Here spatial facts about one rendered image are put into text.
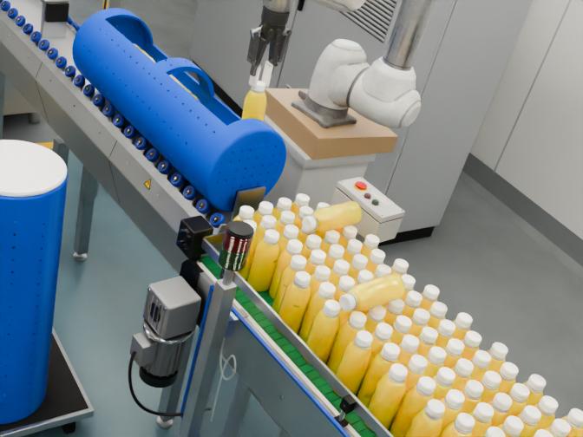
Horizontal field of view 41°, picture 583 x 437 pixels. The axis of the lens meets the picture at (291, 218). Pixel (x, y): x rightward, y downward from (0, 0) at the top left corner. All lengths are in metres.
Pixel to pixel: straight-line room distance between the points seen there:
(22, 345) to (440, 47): 2.20
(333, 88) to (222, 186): 0.62
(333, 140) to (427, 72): 1.11
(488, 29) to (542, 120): 1.17
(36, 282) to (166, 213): 0.44
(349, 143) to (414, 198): 1.45
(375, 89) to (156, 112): 0.71
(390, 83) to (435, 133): 1.39
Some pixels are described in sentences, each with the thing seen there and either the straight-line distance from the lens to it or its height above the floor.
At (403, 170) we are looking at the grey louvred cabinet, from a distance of 3.93.
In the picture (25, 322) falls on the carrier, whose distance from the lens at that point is 2.42.
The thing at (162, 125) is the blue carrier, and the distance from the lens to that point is 2.38.
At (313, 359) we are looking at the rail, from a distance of 1.90.
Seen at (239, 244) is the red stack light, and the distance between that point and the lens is 1.72.
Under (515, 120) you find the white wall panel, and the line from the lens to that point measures 4.97.
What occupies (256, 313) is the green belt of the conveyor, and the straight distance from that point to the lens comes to 2.08.
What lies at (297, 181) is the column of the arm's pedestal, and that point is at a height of 0.89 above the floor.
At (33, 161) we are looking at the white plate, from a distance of 2.27.
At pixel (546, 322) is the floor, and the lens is 4.20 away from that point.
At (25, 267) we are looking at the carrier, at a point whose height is 0.79.
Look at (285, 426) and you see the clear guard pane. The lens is 1.96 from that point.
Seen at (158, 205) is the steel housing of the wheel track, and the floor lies 0.86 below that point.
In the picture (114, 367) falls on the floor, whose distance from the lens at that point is 3.13.
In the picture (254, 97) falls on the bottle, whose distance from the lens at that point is 2.28.
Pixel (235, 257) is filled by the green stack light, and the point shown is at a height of 1.20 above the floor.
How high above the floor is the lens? 2.22
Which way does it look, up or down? 32 degrees down
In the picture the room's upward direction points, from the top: 16 degrees clockwise
